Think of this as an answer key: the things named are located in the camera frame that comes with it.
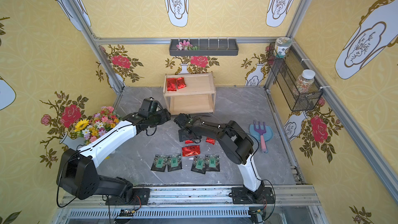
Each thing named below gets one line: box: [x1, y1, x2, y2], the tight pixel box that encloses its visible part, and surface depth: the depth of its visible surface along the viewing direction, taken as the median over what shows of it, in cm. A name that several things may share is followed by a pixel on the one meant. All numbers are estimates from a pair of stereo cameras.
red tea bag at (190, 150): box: [181, 145, 201, 157], surface depth 90 cm
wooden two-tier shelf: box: [162, 71, 217, 116], surface depth 100 cm
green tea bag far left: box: [150, 154, 168, 173], surface depth 86 cm
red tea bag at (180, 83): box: [175, 76, 187, 90], surface depth 94 cm
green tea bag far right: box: [205, 154, 221, 172], surface depth 85 cm
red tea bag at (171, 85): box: [166, 77, 177, 92], surface depth 94 cm
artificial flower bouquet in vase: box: [59, 106, 122, 150], surface depth 81 cm
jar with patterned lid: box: [274, 36, 293, 59], surface depth 87 cm
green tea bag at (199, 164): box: [190, 155, 207, 175], surface depth 85 cm
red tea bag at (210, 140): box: [205, 136, 216, 146], surface depth 92 cm
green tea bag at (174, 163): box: [167, 154, 183, 173], surface depth 86 cm
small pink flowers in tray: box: [176, 39, 200, 51], surface depth 89 cm
